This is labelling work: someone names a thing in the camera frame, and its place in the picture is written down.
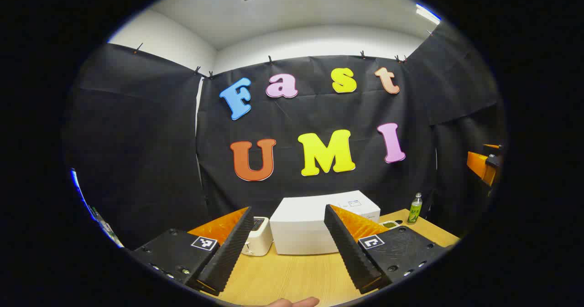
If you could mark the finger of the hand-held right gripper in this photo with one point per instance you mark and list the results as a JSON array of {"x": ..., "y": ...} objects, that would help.
[{"x": 481, "y": 168}]

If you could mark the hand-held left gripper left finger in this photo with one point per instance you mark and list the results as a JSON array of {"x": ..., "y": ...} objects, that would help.
[{"x": 228, "y": 257}]

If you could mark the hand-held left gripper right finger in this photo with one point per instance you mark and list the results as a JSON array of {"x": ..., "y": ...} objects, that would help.
[{"x": 351, "y": 257}]

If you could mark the white microwave oven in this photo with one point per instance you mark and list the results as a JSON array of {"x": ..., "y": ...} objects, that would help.
[{"x": 301, "y": 227}]

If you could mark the white toaster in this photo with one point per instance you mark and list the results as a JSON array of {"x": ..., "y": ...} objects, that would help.
[{"x": 260, "y": 241}]

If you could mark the white divided grain dish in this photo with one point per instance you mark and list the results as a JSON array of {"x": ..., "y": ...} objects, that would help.
[{"x": 389, "y": 225}]

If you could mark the green tea bottle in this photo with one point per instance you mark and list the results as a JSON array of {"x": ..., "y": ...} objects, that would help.
[{"x": 415, "y": 211}]

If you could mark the black backdrop cloth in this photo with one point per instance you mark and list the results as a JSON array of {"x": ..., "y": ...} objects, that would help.
[{"x": 150, "y": 152}]

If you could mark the small ceiling light panel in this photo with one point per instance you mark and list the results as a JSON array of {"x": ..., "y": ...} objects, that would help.
[{"x": 428, "y": 14}]

